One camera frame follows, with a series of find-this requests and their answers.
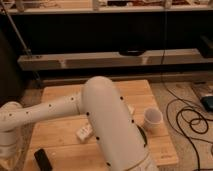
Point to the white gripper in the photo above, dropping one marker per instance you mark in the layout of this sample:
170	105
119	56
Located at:
10	144

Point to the green bowl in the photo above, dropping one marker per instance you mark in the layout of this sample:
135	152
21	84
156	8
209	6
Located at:
143	135

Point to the white eraser block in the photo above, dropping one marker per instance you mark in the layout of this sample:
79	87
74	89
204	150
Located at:
131	109

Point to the black rectangular eraser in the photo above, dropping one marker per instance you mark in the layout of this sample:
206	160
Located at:
43	160

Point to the metal shelf rack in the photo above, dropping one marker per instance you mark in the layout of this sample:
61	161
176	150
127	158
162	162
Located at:
51	42

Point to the teal device on floor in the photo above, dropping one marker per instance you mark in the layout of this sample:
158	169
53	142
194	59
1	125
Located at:
207	102

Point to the white paper cup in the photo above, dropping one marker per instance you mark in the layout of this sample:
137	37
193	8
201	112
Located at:
153	118

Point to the black round object on shelf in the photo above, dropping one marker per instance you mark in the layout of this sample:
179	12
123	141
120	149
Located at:
131	53

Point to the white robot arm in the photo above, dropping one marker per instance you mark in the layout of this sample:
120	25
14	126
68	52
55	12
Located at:
120	140

